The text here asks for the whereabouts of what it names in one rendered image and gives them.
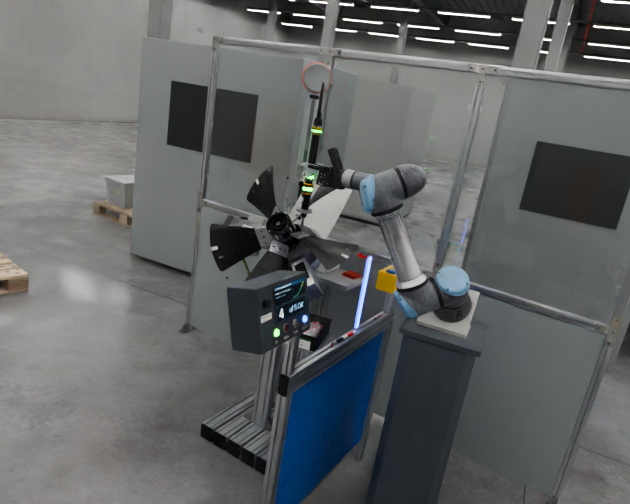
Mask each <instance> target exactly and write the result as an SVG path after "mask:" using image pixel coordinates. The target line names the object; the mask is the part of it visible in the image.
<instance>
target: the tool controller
mask: <svg viewBox="0 0 630 504"><path fill-rule="evenodd" d="M227 298H228V309H229V320H230V330H231V341H232V349H233V350H234V351H240V352H247V353H253V354H259V355H262V354H264V353H266V352H268V351H270V350H272V349H273V348H275V347H277V346H279V345H281V344H283V343H285V342H287V341H289V340H290V339H292V338H294V337H296V336H298V335H300V334H302V333H304V332H305V331H307V330H309V329H310V314H309V300H308V286H307V273H306V272H305V271H287V270H278V271H275V272H272V273H269V274H266V275H263V276H260V277H257V278H254V279H251V280H247V281H244V282H241V283H238V284H235V285H232V286H229V287H227ZM285 303H286V315H287V320H284V321H282V322H280V323H278V324H277V318H276V307H277V306H280V305H282V304H285ZM304 314H305V315H306V316H307V321H306V323H303V322H302V316H303V315H304ZM294 319H297V320H298V323H299V324H298V326H297V327H296V328H294V327H293V320H294ZM285 323H287V324H288V325H289V330H288V332H284V331H283V326H284V324H285ZM275 328H278V329H279V335H278V337H274V336H273V331H274V329H275Z"/></svg>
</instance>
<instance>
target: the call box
mask: <svg viewBox="0 0 630 504"><path fill-rule="evenodd" d="M388 269H394V267H393V265H391V266H388V267H386V268H384V269H382V270H380V271H379V273H378V278H377V283H376V289H378V290H381V291H384V292H387V293H390V294H393V292H394V291H395V290H397V289H396V286H395V285H396V283H397V281H398V279H397V276H396V273H389V272H387V270H388ZM393 295H394V294H393Z"/></svg>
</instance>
